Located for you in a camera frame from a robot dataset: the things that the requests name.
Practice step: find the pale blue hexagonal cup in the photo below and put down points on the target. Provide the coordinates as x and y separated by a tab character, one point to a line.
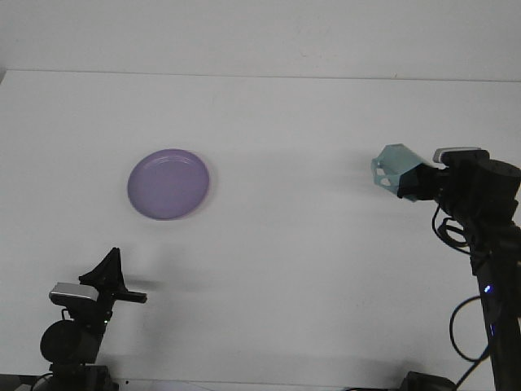
397	159

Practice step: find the round lilac plate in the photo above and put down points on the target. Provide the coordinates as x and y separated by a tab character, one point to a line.
169	185

